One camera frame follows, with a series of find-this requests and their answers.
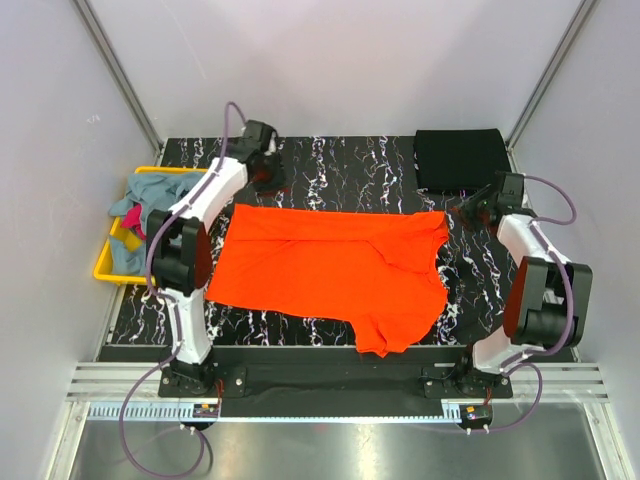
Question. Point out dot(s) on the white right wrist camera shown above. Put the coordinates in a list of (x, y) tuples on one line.
[(510, 190)]

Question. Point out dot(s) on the yellow plastic bin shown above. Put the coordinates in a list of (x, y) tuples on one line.
[(103, 265)]

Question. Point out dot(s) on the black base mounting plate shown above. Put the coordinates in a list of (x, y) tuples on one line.
[(337, 376)]

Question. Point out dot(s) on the grey-blue crumpled t-shirt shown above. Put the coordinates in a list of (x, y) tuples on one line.
[(154, 191)]

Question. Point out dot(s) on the folded black t-shirt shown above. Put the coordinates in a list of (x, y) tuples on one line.
[(454, 160)]

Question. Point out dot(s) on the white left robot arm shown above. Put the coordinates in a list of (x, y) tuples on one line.
[(179, 261)]

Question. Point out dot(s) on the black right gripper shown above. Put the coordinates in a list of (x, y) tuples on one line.
[(465, 208)]

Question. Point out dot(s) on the orange t-shirt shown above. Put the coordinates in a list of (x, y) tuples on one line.
[(376, 272)]

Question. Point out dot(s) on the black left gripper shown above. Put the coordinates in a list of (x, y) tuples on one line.
[(279, 181)]

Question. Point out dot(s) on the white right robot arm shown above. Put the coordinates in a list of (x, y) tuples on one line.
[(548, 302)]

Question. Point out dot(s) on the pink crumpled garment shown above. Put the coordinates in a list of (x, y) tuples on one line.
[(132, 221)]

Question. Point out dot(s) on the aluminium frame rail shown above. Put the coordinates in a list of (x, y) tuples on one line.
[(232, 411)]

